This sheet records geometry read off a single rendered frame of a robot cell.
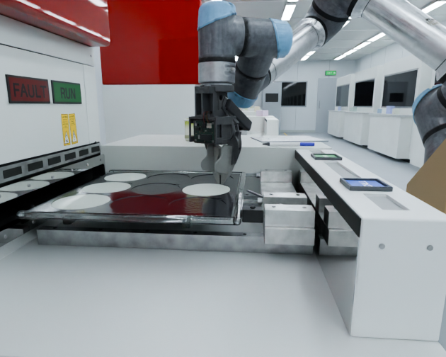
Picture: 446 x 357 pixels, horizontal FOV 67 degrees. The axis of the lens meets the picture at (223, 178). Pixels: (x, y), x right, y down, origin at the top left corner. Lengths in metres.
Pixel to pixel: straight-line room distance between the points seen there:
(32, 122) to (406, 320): 0.68
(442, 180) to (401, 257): 0.51
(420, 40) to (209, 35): 0.53
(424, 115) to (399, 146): 6.11
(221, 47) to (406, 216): 0.45
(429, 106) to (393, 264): 0.70
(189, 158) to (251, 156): 0.17
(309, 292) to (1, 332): 0.38
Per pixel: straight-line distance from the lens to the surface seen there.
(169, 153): 0.92
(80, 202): 0.66
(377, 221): 0.38
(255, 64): 0.75
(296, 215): 0.55
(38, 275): 0.60
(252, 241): 0.60
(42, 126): 0.77
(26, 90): 0.73
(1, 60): 0.69
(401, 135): 7.14
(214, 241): 0.60
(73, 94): 0.87
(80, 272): 0.58
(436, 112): 1.03
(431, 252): 0.41
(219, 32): 0.69
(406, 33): 1.00
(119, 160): 0.97
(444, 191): 0.89
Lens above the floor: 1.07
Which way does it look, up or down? 12 degrees down
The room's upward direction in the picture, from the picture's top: straight up
